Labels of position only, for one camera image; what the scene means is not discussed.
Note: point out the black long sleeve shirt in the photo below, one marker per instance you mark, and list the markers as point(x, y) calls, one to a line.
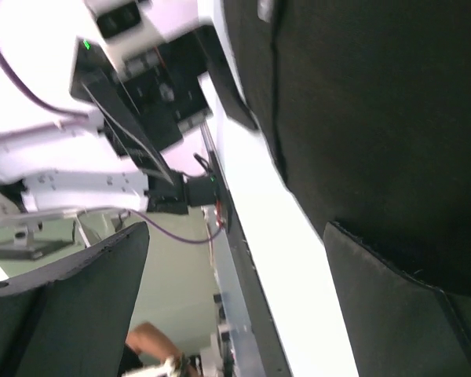
point(366, 108)

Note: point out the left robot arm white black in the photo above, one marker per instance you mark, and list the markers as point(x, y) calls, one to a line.
point(145, 93)

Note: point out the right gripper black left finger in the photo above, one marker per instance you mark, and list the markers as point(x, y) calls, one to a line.
point(70, 318)

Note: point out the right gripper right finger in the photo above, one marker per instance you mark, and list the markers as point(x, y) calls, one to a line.
point(397, 325)

